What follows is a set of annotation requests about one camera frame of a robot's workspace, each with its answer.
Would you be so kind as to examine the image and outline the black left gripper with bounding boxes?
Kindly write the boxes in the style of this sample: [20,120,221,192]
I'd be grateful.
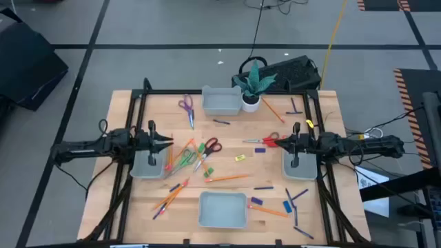
[134,119,174,167]

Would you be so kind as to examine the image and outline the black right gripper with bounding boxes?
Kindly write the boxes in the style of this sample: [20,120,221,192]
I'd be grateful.
[274,122,321,169]

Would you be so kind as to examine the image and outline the red handled scissors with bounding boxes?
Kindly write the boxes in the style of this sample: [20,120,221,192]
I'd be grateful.
[242,132,281,148]

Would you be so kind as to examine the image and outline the green handled scissors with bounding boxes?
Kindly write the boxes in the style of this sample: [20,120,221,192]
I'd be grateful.
[164,148,198,180]

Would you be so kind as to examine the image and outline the purple handled scissors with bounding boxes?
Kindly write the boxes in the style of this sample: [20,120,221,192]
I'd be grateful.
[178,94,196,131]

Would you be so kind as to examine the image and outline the red and black scissors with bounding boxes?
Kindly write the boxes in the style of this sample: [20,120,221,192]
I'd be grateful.
[193,137,223,173]

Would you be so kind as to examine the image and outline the grey plastic bin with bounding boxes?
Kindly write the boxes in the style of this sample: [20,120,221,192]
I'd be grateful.
[282,149,318,181]
[201,85,243,116]
[198,191,249,229]
[130,147,167,180]

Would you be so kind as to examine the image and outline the green plant in white pot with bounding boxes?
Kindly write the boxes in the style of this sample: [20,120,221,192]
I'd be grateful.
[232,59,278,114]

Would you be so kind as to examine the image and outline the black perforated case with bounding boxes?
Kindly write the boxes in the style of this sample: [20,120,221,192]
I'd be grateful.
[231,54,322,93]

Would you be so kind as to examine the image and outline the white printed sheet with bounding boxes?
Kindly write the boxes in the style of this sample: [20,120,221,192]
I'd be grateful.
[354,166,391,218]

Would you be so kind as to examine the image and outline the black metal beam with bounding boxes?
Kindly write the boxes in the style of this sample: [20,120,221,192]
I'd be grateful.
[360,167,441,203]

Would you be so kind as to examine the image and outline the black mat with orange stripes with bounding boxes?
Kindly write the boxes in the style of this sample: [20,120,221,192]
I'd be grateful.
[357,0,441,12]
[393,68,441,169]

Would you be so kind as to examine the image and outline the large black box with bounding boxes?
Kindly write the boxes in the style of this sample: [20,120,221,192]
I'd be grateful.
[0,7,70,112]

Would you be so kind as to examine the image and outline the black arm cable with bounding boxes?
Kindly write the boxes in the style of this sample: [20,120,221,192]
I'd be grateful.
[347,141,367,167]
[51,160,118,202]

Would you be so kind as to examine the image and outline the black metal table frame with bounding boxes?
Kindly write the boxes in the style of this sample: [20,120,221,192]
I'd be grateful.
[81,77,371,247]

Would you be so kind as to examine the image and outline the white cable coil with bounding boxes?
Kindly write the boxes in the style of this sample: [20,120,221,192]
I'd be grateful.
[364,127,384,139]

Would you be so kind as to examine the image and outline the yellow floor cable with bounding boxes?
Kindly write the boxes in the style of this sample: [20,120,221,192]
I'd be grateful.
[319,0,349,90]

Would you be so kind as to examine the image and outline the black floor cable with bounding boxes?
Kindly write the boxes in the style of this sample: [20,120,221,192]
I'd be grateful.
[247,0,266,59]

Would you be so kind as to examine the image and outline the black cable tangle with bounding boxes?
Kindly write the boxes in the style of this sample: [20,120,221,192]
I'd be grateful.
[243,0,309,15]

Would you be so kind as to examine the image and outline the grey metal post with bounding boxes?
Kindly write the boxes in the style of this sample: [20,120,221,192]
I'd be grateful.
[422,91,441,166]

